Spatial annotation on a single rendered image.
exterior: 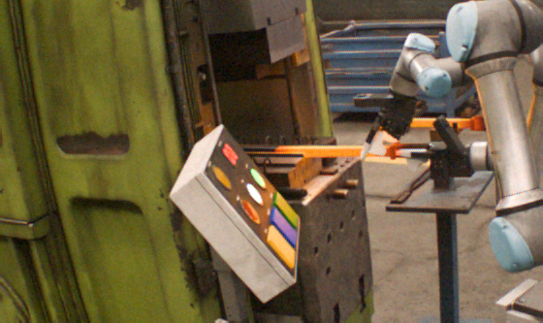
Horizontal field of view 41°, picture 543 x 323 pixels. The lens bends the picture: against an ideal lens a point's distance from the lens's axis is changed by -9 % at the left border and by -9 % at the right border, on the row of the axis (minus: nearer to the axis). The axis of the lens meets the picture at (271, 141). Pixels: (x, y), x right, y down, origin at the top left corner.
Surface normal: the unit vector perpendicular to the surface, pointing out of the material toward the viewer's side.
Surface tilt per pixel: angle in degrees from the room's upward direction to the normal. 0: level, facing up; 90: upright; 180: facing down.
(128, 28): 89
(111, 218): 90
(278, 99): 90
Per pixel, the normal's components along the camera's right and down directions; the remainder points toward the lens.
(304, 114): 0.87, 0.00
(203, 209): -0.05, 0.27
